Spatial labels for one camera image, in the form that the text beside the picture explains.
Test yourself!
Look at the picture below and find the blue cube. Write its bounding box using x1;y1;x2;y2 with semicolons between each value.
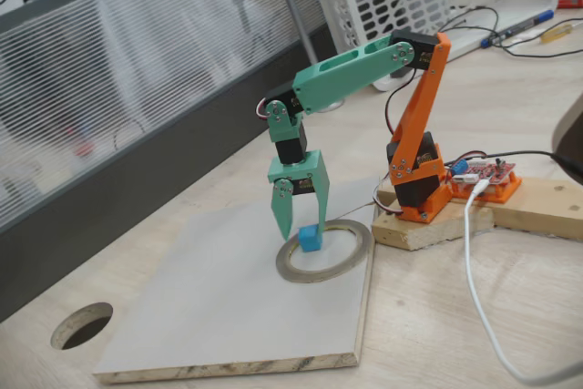
298;224;323;254

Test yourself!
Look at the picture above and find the wooden base block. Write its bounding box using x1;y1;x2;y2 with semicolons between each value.
371;186;496;252

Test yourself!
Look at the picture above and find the grey topped chipboard panel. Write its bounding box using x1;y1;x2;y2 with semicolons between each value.
93;179;379;384

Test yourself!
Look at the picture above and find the red controller circuit board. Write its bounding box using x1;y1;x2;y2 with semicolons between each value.
450;159;518;185

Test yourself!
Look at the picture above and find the grey ribbed desk partition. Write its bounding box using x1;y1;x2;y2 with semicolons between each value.
0;0;345;324

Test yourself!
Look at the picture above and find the long wooden plank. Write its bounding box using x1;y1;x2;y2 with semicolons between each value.
491;174;583;241

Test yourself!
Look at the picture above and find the beige dark blurred object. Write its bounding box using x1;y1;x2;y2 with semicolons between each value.
550;92;583;180

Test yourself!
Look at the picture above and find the blue capped marker pen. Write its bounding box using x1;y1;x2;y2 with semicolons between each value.
481;9;556;48

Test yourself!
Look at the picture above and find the white plastic crate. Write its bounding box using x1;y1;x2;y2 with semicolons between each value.
311;0;559;92

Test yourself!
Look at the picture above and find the yellow translucent tool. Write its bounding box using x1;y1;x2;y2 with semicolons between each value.
540;24;574;44

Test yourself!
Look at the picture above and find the base servo wire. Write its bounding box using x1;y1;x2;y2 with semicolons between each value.
369;174;404;218

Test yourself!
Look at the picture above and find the grey ring of tape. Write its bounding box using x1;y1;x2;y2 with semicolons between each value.
275;219;373;284

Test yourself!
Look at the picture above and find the elbow servo wire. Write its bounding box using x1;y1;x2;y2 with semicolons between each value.
384;72;427;135

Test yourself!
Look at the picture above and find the white USB cable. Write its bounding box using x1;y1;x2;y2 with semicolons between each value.
464;180;583;386

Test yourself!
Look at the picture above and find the orange controller mount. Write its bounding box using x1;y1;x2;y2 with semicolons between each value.
448;169;523;204

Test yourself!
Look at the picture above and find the thick black power cable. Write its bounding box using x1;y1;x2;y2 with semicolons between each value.
448;149;583;176

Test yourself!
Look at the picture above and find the thin black cable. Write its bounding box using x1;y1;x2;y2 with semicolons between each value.
444;5;583;58

